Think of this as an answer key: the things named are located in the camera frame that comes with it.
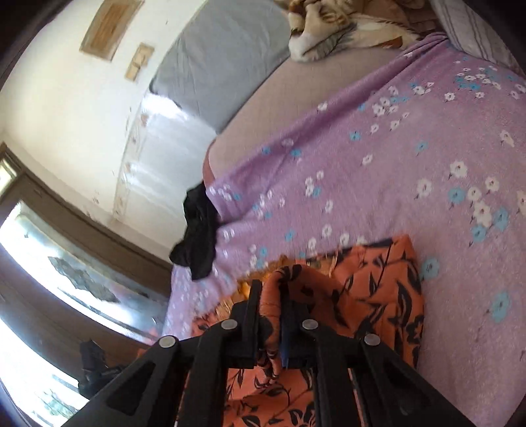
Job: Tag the brown wooden wardrobe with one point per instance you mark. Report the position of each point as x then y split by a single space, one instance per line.
51 328

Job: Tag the black crumpled garment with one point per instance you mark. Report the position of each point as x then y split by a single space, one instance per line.
197 248

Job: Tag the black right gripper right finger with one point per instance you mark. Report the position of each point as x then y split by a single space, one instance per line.
358 382

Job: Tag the orange black floral garment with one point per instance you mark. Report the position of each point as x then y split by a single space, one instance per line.
356 291

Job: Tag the pink mattress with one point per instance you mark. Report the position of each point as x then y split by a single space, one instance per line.
292 90

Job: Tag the beige patterned blanket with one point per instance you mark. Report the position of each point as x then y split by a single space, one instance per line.
320 28

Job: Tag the striped grey pillow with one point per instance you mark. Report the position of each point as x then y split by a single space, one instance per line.
469 33

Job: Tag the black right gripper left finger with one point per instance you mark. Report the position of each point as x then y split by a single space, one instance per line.
180 383

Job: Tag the purple floral bedsheet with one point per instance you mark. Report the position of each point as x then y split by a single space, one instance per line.
432 146

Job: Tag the leaded glass wardrobe panel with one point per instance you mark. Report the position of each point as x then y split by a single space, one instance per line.
76 278

